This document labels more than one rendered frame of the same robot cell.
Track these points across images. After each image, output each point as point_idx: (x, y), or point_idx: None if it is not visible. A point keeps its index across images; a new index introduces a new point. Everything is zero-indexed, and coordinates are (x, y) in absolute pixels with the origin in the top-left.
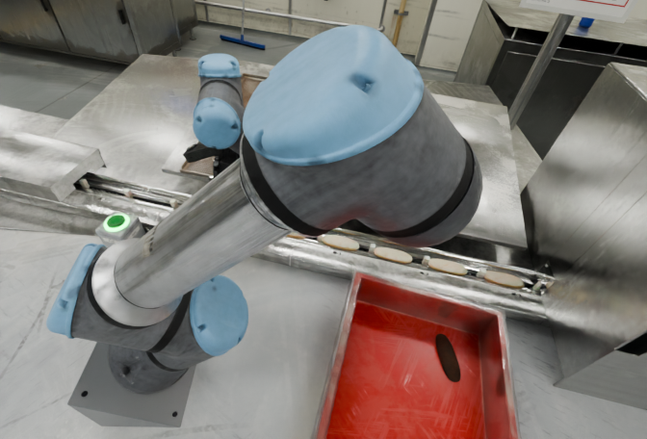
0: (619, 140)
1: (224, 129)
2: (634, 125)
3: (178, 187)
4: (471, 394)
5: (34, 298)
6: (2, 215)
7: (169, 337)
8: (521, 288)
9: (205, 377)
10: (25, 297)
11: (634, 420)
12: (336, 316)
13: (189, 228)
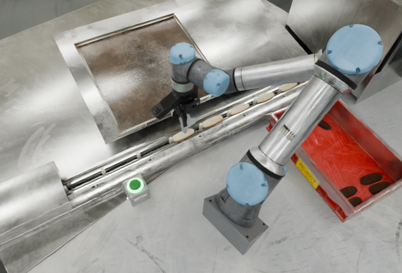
0: None
1: (227, 82)
2: None
3: (117, 147)
4: (337, 128)
5: (136, 256)
6: (34, 250)
7: None
8: None
9: None
10: (131, 260)
11: (380, 96)
12: None
13: (313, 115)
